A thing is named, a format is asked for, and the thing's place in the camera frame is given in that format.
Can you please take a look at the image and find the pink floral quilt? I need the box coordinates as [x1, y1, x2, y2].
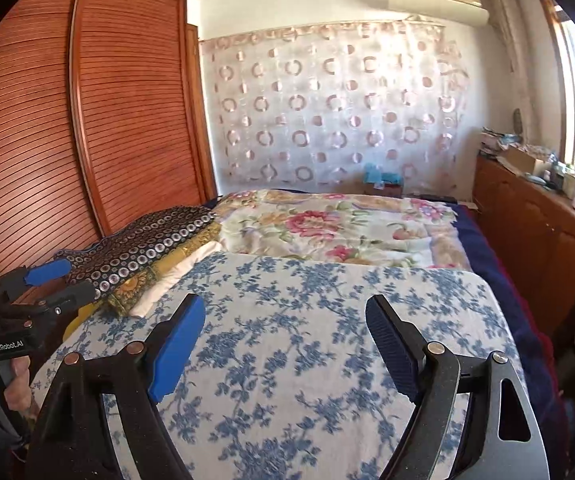
[214, 190, 471, 271]

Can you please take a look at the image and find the navy patterned silk garment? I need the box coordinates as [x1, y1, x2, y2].
[54, 206, 216, 300]

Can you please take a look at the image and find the beige tied window curtain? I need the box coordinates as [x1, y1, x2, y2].
[490, 0, 540, 143]

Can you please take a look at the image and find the sheer circle-pattern curtain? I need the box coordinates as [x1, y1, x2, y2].
[200, 16, 470, 195]

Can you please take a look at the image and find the yellow pillow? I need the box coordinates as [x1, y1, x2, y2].
[63, 301, 102, 342]

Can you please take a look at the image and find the navy bed blanket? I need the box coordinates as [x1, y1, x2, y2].
[204, 187, 569, 441]

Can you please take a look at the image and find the cardboard box on cabinet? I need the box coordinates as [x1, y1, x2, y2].
[501, 146, 549, 176]

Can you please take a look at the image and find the wooden louvered wardrobe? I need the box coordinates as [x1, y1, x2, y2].
[0, 0, 217, 275]

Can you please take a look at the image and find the blue white floral cover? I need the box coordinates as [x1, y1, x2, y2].
[32, 252, 519, 479]

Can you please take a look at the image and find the wooden window-side cabinet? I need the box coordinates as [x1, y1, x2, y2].
[473, 156, 575, 337]

